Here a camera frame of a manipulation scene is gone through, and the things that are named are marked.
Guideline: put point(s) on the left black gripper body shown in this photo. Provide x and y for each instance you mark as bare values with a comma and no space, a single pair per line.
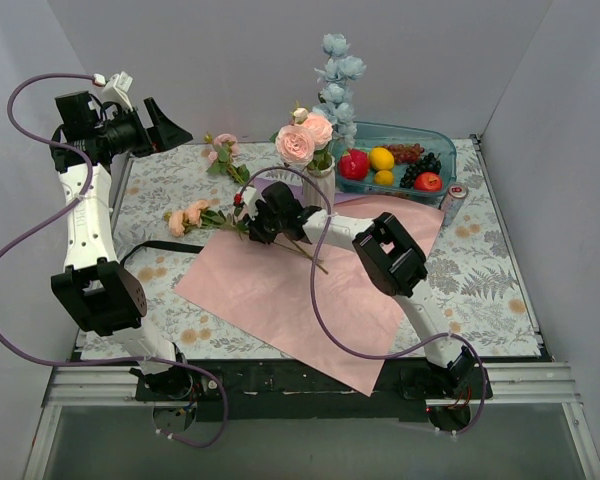
147,133

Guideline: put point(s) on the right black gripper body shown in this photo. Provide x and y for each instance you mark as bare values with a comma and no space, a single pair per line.
259,223

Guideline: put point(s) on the white ribbed vase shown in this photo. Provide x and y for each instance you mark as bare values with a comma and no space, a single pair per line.
318,187

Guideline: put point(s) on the pink flower stem with bud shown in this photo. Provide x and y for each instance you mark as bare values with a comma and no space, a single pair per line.
223,150

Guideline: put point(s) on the white pink flower stem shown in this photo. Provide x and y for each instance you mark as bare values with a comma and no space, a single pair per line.
305,139

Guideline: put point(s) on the peach flower stem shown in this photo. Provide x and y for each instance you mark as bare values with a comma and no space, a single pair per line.
200,216

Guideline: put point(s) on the purple pink wrapping paper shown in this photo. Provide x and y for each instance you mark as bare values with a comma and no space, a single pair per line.
332,318

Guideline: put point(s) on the black ribbon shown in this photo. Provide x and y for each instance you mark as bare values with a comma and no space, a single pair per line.
163,246

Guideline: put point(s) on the blue flower stem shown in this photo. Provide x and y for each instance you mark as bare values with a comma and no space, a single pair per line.
335,99

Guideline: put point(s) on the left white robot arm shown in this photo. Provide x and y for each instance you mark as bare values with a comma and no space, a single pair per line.
99,294

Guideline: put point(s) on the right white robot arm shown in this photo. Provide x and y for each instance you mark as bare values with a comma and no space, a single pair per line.
392,260

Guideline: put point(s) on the floral tablecloth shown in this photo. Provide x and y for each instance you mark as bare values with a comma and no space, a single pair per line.
474,275

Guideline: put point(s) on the red dragon fruit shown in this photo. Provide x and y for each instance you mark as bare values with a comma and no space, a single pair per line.
354,165

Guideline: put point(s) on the small yellow lemon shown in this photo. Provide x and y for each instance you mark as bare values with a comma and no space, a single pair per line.
384,178

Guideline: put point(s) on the teal plastic basket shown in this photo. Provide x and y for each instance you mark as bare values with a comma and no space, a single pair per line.
370,135

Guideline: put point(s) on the red grapes bunch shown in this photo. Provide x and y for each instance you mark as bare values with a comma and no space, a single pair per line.
405,153

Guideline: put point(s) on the red apple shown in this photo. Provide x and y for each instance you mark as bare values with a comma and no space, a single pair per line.
428,182

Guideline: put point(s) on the black grapes bunch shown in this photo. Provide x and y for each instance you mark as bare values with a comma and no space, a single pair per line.
430,164

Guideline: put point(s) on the silver drink can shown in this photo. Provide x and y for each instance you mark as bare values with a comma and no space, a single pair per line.
453,200

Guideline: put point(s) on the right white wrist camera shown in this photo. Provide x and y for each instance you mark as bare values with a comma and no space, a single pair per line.
245,203

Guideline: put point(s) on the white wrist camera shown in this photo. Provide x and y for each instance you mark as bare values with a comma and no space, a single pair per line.
245,203
114,89

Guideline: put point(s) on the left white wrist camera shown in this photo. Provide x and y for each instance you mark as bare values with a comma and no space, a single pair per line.
114,89

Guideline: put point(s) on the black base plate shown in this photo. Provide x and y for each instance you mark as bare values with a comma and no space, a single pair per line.
406,390

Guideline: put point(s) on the aluminium frame rail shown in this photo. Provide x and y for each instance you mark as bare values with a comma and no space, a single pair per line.
511,383

